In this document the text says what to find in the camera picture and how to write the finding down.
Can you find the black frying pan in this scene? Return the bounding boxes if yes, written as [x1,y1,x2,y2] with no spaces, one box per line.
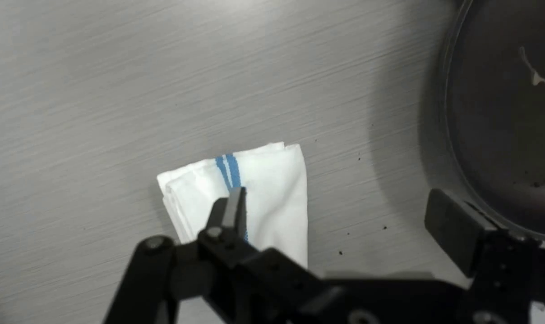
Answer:
[424,0,545,245]

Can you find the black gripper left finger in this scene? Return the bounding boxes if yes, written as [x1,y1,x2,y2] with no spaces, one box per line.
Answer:
[103,186,313,324]

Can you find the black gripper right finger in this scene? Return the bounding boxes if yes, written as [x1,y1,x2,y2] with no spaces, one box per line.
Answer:
[424,188,545,324]

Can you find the white dish cloth blue stripes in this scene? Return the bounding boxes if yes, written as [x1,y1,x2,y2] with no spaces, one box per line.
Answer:
[156,141,311,271]

